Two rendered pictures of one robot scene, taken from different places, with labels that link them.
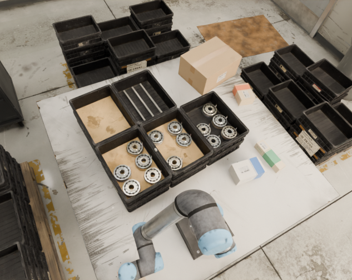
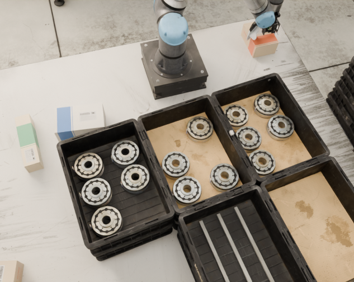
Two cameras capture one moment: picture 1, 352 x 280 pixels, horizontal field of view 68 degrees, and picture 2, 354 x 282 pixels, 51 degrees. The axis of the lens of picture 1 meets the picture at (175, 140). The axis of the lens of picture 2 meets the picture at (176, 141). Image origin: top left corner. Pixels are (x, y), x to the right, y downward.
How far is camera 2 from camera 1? 1.47 m
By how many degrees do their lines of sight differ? 59
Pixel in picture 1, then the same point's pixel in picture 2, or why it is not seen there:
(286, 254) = not seen: hidden behind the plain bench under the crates
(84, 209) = (322, 119)
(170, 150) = (201, 155)
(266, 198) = (69, 92)
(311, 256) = not seen: hidden behind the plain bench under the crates
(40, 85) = not seen: outside the picture
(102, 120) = (322, 233)
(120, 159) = (283, 153)
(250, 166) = (75, 118)
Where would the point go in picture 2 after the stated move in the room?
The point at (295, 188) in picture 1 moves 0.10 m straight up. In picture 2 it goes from (18, 96) to (10, 83)
